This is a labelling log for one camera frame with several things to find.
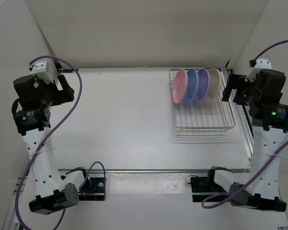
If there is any beige plate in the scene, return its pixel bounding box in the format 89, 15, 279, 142
205, 68, 222, 103

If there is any purple plate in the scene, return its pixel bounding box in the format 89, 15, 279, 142
194, 69, 211, 103

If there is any blue plate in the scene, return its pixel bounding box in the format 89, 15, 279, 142
183, 69, 199, 104

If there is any pink plate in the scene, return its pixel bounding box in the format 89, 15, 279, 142
172, 69, 188, 104

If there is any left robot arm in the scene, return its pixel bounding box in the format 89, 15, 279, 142
12, 60, 91, 215

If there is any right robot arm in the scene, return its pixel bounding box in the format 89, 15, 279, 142
201, 69, 288, 212

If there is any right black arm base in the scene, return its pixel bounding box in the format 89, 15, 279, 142
185, 175, 228, 203

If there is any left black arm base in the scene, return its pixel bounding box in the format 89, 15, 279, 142
78, 177, 106, 201

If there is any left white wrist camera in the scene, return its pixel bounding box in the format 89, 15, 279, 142
29, 59, 58, 84

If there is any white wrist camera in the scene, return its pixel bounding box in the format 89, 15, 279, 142
245, 58, 272, 82
29, 59, 58, 84

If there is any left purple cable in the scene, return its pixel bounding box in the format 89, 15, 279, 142
14, 55, 105, 229

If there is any purple cable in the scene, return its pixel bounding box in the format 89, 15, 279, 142
14, 55, 105, 229
201, 38, 288, 209

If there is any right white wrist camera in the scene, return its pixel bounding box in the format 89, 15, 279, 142
245, 58, 272, 82

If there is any metal wire dish rack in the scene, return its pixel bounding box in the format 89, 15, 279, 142
169, 69, 236, 135

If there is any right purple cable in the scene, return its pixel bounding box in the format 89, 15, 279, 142
201, 38, 288, 209

